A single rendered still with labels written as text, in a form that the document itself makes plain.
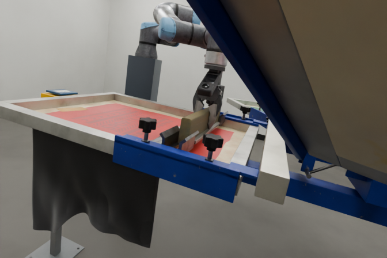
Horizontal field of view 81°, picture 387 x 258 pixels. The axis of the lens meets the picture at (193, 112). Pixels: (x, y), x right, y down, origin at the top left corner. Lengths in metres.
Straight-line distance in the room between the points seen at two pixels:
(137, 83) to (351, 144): 1.41
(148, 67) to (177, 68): 3.45
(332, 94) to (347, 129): 0.05
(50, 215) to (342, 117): 0.96
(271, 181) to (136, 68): 1.26
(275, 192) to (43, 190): 0.78
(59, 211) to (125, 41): 4.97
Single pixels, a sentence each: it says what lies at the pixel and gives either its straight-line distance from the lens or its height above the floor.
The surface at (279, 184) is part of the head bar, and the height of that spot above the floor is 1.03.
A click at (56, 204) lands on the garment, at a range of 0.95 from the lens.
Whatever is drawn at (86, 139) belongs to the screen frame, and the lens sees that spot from 0.65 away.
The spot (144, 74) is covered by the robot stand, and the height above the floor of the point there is 1.09.
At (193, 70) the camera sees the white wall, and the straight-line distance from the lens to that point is 4.82.
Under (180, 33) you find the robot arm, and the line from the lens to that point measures 0.81.
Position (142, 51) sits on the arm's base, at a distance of 1.56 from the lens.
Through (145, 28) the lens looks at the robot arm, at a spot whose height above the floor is 1.38.
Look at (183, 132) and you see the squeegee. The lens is 0.62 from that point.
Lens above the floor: 1.20
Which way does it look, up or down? 12 degrees down
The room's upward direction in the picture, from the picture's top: 9 degrees clockwise
